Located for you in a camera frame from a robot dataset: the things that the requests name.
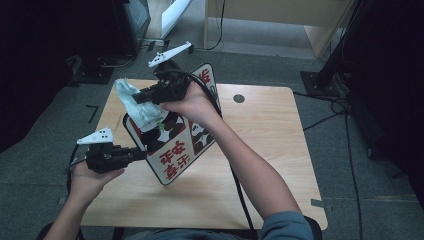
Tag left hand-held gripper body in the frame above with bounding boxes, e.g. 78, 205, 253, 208
76, 127, 134, 174

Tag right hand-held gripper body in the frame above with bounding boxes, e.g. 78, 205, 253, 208
148, 40, 193, 104

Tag light blue cloth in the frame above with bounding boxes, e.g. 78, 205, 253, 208
114, 78, 168, 130

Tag panda print board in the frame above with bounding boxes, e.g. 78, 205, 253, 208
122, 62, 223, 186

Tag person's right hand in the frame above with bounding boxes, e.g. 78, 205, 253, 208
159, 81, 223, 126

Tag person's left hand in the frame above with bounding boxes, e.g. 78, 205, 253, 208
68, 161, 126, 208

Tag black stand base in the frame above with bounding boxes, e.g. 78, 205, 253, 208
70, 54, 116, 85

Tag white panel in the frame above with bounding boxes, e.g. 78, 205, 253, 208
161, 0, 193, 40

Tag dark monitor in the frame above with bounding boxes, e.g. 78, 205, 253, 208
113, 0, 152, 58

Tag dark curtain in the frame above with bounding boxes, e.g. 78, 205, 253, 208
0, 0, 118, 154
343, 0, 424, 204

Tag light wooden furniture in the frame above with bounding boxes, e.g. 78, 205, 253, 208
203, 0, 356, 60

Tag black metal stand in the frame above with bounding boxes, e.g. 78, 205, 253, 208
299, 0, 369, 98

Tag person's grey clothing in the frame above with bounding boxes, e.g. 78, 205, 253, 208
126, 210, 316, 240

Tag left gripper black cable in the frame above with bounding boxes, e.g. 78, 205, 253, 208
65, 143, 89, 196

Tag hanging black cable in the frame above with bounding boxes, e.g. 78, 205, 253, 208
203, 0, 227, 52

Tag black floor cables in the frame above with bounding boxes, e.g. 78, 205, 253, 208
293, 89, 365, 240

